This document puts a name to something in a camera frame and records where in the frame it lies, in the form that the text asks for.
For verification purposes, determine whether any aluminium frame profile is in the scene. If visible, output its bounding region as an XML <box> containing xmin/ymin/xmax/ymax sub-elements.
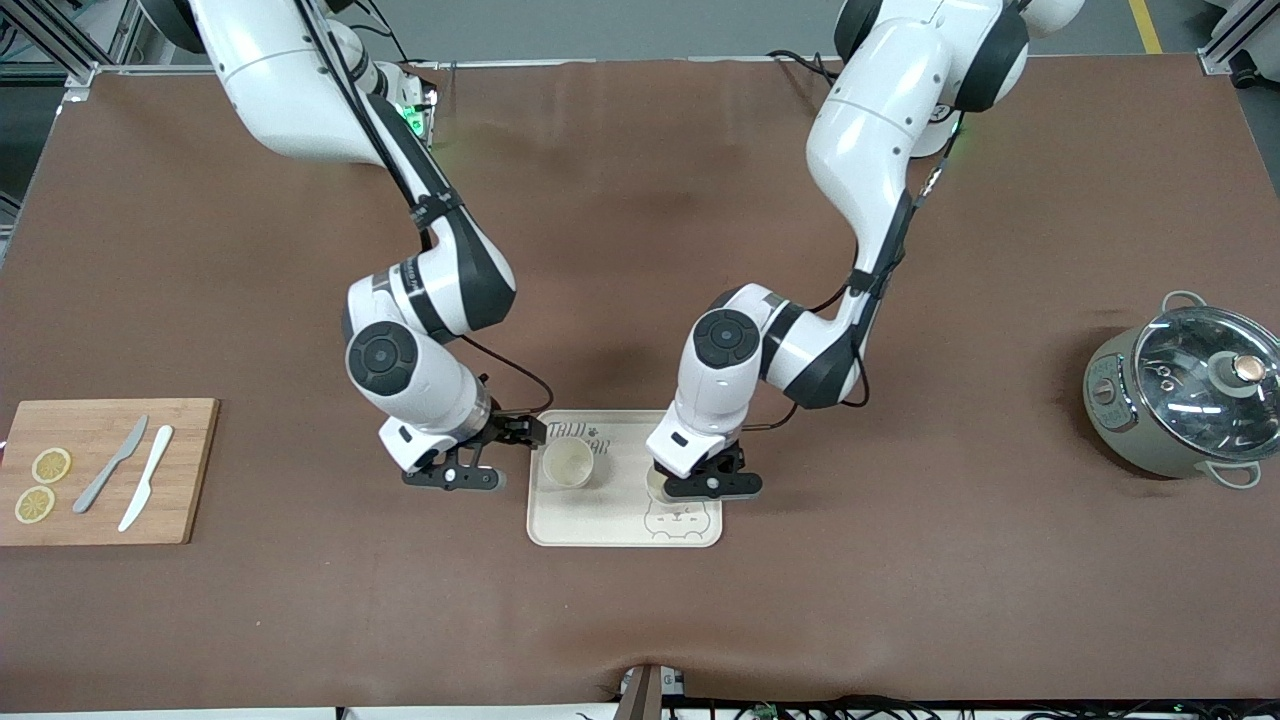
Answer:
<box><xmin>0</xmin><ymin>0</ymin><xmax>151</xmax><ymax>89</ymax></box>

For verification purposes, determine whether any white plastic knife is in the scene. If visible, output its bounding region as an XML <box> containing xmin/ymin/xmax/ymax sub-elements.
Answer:
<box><xmin>117</xmin><ymin>424</ymin><xmax>175</xmax><ymax>533</ymax></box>

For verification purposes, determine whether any wooden cutting board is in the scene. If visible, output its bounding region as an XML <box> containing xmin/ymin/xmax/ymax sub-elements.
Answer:
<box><xmin>0</xmin><ymin>398</ymin><xmax>221</xmax><ymax>547</ymax></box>

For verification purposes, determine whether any glass pot lid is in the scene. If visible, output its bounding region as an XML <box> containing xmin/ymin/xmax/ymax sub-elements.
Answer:
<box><xmin>1135</xmin><ymin>305</ymin><xmax>1280</xmax><ymax>443</ymax></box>

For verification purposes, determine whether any black base cable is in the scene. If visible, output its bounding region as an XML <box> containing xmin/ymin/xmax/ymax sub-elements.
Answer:
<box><xmin>766</xmin><ymin>46</ymin><xmax>843</xmax><ymax>89</ymax></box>
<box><xmin>365</xmin><ymin>0</ymin><xmax>443</xmax><ymax>73</ymax></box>

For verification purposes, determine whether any metal table clamp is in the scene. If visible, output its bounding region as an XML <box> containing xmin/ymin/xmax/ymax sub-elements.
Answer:
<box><xmin>618</xmin><ymin>663</ymin><xmax>687</xmax><ymax>720</ymax></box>

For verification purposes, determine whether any grey plastic knife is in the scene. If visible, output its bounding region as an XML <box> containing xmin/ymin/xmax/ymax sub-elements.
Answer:
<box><xmin>72</xmin><ymin>414</ymin><xmax>150</xmax><ymax>515</ymax></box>

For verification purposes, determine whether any grey-green electric pot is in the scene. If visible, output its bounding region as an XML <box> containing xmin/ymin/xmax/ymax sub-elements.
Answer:
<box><xmin>1083</xmin><ymin>290</ymin><xmax>1280</xmax><ymax>491</ymax></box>

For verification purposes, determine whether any cream bear print tray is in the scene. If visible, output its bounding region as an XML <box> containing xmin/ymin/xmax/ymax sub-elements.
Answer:
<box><xmin>527</xmin><ymin>409</ymin><xmax>723</xmax><ymax>549</ymax></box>

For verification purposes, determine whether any aluminium frame post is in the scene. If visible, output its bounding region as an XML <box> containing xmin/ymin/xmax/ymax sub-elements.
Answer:
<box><xmin>1195</xmin><ymin>0</ymin><xmax>1280</xmax><ymax>91</ymax></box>

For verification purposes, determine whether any black right base cable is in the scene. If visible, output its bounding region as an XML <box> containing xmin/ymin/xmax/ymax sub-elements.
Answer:
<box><xmin>365</xmin><ymin>0</ymin><xmax>443</xmax><ymax>73</ymax></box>

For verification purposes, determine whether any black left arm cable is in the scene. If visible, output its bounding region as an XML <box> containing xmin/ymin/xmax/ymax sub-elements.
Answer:
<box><xmin>740</xmin><ymin>108</ymin><xmax>963</xmax><ymax>433</ymax></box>

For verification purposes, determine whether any black left base cable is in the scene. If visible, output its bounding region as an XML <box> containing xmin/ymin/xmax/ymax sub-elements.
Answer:
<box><xmin>766</xmin><ymin>46</ymin><xmax>843</xmax><ymax>89</ymax></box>

